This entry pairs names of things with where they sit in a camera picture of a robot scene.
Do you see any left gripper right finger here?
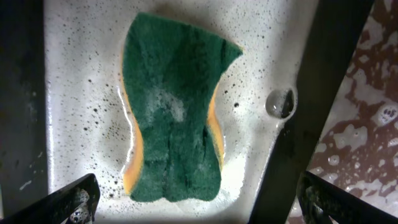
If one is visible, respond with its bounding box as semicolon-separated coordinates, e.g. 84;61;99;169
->
296;171;397;224

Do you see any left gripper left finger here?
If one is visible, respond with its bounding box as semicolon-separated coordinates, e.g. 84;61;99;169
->
1;174;101;224

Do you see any green and yellow sponge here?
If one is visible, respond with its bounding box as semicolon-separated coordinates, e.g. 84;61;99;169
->
122;12;242;202

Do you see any large brown serving tray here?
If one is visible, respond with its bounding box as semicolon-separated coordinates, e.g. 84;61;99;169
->
285;0;398;224

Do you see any small black soapy tray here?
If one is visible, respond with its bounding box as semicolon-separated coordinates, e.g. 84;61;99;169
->
1;1;373;223

